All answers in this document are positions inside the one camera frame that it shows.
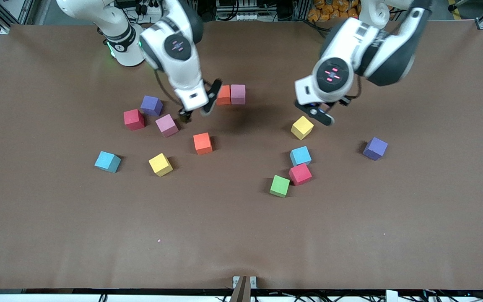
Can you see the pink foam cube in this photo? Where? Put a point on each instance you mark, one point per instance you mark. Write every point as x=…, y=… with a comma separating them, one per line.
x=167, y=126
x=324, y=108
x=237, y=94

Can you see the orange foam cube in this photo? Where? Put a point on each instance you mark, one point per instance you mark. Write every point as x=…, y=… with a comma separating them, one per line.
x=203, y=143
x=224, y=95

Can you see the yellow foam cube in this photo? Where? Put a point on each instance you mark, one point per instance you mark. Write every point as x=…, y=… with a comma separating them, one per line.
x=302, y=128
x=160, y=165

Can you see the blue foam cube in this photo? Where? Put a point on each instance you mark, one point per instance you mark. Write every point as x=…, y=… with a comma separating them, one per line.
x=107, y=162
x=300, y=156

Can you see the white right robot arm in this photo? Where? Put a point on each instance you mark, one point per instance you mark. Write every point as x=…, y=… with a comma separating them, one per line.
x=183, y=71

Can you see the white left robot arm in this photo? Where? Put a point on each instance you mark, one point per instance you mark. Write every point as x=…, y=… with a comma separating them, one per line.
x=350, y=46

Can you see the purple foam cube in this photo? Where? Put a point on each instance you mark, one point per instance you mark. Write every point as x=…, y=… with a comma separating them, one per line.
x=375, y=148
x=151, y=105

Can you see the red foam cube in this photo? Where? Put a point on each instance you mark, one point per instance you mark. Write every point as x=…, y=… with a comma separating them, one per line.
x=300, y=174
x=134, y=120

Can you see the bag of orange items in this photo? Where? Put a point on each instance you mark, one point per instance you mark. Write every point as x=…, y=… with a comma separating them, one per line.
x=329, y=10

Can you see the green foam cube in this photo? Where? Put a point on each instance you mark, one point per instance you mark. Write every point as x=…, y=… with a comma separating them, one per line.
x=279, y=186

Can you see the white power strip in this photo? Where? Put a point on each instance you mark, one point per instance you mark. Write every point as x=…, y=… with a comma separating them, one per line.
x=151, y=8

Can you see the white electronics unit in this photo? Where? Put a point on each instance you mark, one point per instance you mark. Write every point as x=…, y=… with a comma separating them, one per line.
x=245, y=16

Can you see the silver table edge bracket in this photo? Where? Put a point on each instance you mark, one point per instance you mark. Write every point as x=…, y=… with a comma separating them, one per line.
x=236, y=280

